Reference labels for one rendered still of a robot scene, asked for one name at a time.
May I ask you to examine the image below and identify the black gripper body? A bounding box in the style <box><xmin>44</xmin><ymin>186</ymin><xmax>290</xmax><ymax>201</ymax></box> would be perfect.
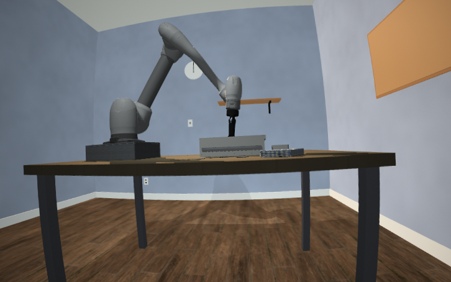
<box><xmin>227</xmin><ymin>109</ymin><xmax>239</xmax><ymax>120</ymax></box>

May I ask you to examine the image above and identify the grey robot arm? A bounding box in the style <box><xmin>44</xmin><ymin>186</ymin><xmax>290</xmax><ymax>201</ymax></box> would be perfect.
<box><xmin>103</xmin><ymin>22</ymin><xmax>242</xmax><ymax>144</ymax></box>

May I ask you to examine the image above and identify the blue and white checkered towel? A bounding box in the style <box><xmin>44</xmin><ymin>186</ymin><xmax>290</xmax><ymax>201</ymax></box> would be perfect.
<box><xmin>260</xmin><ymin>148</ymin><xmax>304</xmax><ymax>157</ymax></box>

